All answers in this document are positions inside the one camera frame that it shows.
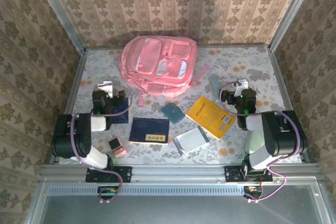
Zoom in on small navy book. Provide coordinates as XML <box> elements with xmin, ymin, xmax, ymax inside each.
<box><xmin>110</xmin><ymin>97</ymin><xmax>130</xmax><ymax>124</ymax></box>

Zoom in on light blue pencil pouch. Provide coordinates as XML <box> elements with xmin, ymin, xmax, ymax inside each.
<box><xmin>209</xmin><ymin>74</ymin><xmax>226</xmax><ymax>104</ymax></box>

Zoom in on yellow paperback book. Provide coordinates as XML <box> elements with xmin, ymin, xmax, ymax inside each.
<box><xmin>185</xmin><ymin>95</ymin><xmax>236</xmax><ymax>141</ymax></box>

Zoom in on small pink box device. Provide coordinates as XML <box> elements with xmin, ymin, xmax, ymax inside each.
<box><xmin>108</xmin><ymin>137</ymin><xmax>127</xmax><ymax>158</ymax></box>

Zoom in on large navy book yellow label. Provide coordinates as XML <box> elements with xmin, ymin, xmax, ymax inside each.
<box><xmin>128</xmin><ymin>118</ymin><xmax>171</xmax><ymax>145</ymax></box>

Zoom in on silver grey notebook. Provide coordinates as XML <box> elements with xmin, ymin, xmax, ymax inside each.
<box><xmin>173</xmin><ymin>126</ymin><xmax>210</xmax><ymax>156</ymax></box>

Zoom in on pink school backpack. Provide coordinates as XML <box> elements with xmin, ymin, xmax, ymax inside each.
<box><xmin>115</xmin><ymin>35</ymin><xmax>211</xmax><ymax>108</ymax></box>

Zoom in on small teal notebook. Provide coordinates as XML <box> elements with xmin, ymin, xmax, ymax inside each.
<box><xmin>160</xmin><ymin>102</ymin><xmax>186</xmax><ymax>124</ymax></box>

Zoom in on grey metal panel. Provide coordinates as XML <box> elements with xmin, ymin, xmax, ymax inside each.
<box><xmin>25</xmin><ymin>178</ymin><xmax>336</xmax><ymax>224</ymax></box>

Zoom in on aluminium table side rail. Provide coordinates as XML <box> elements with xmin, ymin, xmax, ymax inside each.
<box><xmin>267</xmin><ymin>45</ymin><xmax>311</xmax><ymax>164</ymax></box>
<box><xmin>49</xmin><ymin>48</ymin><xmax>88</xmax><ymax>166</ymax></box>

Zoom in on thin aluminium table rail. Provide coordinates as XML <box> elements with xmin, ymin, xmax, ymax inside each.
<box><xmin>85</xmin><ymin>44</ymin><xmax>271</xmax><ymax>51</ymax></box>

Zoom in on wide aluminium frame rail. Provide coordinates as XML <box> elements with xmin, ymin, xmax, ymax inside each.
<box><xmin>39</xmin><ymin>163</ymin><xmax>322</xmax><ymax>183</ymax></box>

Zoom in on aluminium frame post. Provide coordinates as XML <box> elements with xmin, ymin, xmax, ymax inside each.
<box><xmin>30</xmin><ymin>0</ymin><xmax>87</xmax><ymax>54</ymax></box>
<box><xmin>267</xmin><ymin>0</ymin><xmax>320</xmax><ymax>51</ymax></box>

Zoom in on slotted grey cable duct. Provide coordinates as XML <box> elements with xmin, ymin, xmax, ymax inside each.
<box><xmin>48</xmin><ymin>185</ymin><xmax>246</xmax><ymax>196</ymax></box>

